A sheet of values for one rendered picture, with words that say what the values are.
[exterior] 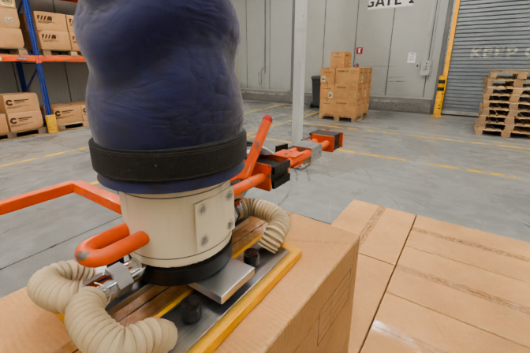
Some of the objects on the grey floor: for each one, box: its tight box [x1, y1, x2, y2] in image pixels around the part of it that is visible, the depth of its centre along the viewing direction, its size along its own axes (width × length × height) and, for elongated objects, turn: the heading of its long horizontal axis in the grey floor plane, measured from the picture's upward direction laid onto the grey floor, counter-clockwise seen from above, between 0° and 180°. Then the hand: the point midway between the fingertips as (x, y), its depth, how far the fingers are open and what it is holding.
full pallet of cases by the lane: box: [319, 52, 372, 122], centre depth 822 cm, size 121×102×174 cm
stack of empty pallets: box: [474, 70, 530, 139], centre depth 648 cm, size 129×110×131 cm
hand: (270, 166), depth 72 cm, fingers closed on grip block, 6 cm apart
